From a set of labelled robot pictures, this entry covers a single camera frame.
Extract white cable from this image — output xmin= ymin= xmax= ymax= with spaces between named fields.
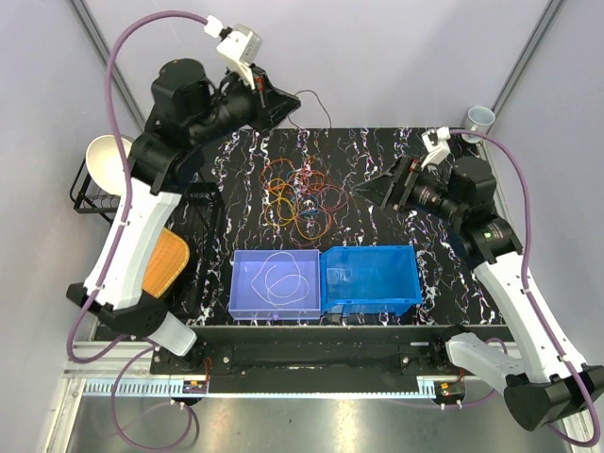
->
xmin=249 ymin=251 xmax=311 ymax=306

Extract pink cable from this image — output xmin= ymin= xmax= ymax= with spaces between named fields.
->
xmin=290 ymin=181 xmax=350 ymax=246

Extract blue cable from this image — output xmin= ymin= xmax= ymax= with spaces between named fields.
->
xmin=282 ymin=188 xmax=327 ymax=223

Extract blue plastic bin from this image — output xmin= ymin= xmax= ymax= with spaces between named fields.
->
xmin=320 ymin=244 xmax=422 ymax=317

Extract orange cable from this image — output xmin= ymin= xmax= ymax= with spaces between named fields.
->
xmin=258 ymin=158 xmax=331 ymax=237

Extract black cable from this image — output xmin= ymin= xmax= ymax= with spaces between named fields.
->
xmin=287 ymin=90 xmax=334 ymax=129

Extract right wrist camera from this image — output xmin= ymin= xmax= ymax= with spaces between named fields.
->
xmin=421 ymin=126 xmax=451 ymax=169

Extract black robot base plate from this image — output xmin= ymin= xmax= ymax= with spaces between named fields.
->
xmin=150 ymin=326 xmax=461 ymax=397

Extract black wire dish rack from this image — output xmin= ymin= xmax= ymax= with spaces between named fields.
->
xmin=69 ymin=164 xmax=225 ymax=321

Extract white mug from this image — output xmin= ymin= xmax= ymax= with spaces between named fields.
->
xmin=463 ymin=106 xmax=496 ymax=134

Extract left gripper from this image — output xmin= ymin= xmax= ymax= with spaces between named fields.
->
xmin=189 ymin=62 xmax=302 ymax=147

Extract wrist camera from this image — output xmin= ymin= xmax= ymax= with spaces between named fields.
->
xmin=421 ymin=126 xmax=451 ymax=169
xmin=216 ymin=24 xmax=262 ymax=72

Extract red cable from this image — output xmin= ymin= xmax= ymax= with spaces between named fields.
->
xmin=292 ymin=162 xmax=331 ymax=199

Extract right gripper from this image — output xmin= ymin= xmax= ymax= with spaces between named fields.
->
xmin=351 ymin=154 xmax=464 ymax=224

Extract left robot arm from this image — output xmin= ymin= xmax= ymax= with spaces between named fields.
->
xmin=67 ymin=59 xmax=301 ymax=374

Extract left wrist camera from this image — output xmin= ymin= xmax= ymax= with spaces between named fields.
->
xmin=216 ymin=24 xmax=262 ymax=72

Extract white bowl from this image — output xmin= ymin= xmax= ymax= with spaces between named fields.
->
xmin=85 ymin=135 xmax=126 ymax=196

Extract purple plastic bin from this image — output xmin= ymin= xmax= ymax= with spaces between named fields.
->
xmin=228 ymin=249 xmax=321 ymax=321

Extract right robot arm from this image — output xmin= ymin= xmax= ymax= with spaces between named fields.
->
xmin=354 ymin=156 xmax=603 ymax=431

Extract orange woven plate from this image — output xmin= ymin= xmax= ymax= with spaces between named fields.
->
xmin=142 ymin=228 xmax=190 ymax=299

